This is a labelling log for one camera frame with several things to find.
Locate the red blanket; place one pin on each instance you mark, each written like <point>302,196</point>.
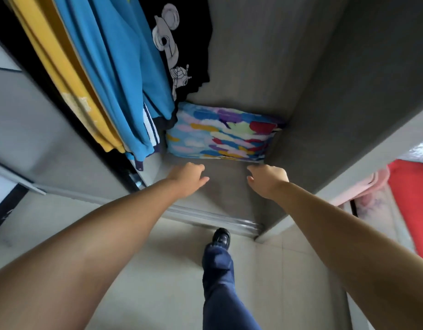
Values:
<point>412,202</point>

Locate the person's left forearm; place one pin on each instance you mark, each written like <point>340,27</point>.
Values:
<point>80,250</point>

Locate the blue hanging garment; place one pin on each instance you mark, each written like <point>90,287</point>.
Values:
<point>122,72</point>

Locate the yellow hanging garment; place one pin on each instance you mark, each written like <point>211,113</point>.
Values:
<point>70,78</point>

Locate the person's right thumb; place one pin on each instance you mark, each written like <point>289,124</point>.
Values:
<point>251,182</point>

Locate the person's leg in blue trousers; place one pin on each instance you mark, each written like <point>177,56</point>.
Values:
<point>220,292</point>

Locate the grey wardrobe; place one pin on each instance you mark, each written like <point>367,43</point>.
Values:
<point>300,75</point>

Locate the multicoloured patterned pillow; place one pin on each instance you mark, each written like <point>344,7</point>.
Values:
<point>225,135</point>

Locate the white floral mattress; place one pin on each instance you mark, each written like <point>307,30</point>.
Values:
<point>380,213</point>

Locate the black shoe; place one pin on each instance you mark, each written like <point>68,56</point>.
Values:
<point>221,238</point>

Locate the black printed t-shirt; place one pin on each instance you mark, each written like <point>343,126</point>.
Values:
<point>194,41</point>

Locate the pink bed frame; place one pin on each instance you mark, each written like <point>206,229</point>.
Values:
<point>366,187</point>

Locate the grey sliding wardrobe door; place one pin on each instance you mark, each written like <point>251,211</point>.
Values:
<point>36,133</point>

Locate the person's left thumb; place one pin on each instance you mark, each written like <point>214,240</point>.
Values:
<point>202,182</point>

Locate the person's right hand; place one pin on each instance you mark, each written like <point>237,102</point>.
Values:
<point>269,182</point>

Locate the person's left hand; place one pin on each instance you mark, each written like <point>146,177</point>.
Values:
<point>187,180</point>

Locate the metal sliding door track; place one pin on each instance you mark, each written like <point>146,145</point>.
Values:
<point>211,216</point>

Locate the person's right forearm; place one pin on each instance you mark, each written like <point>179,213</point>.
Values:
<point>352,247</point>

